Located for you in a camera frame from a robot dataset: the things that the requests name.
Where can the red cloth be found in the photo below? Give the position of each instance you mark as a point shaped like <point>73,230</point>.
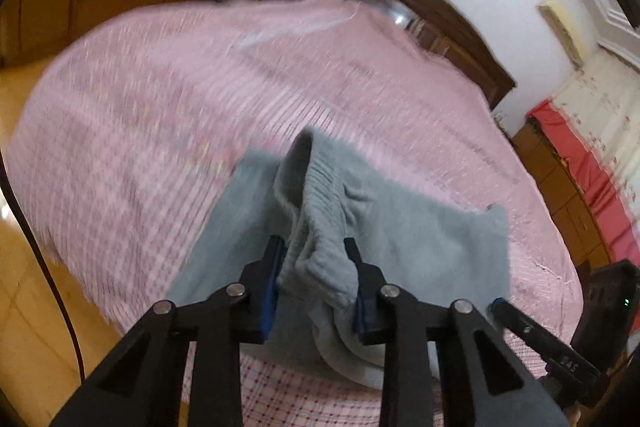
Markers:
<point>590,177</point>

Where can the dark wooden headboard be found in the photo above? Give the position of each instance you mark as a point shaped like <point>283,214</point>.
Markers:
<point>450,27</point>

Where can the floral cream curtain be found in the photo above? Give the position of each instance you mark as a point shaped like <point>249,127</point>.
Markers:
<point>600,117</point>

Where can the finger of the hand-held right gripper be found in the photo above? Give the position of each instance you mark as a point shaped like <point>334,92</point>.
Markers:
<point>540,347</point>

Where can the wall air conditioner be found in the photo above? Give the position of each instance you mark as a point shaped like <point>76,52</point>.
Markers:
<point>565,27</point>

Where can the grey pants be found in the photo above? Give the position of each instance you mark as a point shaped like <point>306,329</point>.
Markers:
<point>425,247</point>

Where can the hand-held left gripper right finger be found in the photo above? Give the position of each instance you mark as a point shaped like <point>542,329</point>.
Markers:
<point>361,312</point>

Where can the pink patterned bedspread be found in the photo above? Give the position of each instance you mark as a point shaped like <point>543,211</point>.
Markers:
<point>200,97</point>

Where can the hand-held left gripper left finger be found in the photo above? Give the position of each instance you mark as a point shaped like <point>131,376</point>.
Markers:
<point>272,294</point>

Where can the wooden cabinet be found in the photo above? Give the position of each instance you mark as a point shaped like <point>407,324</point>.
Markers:
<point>560,187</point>

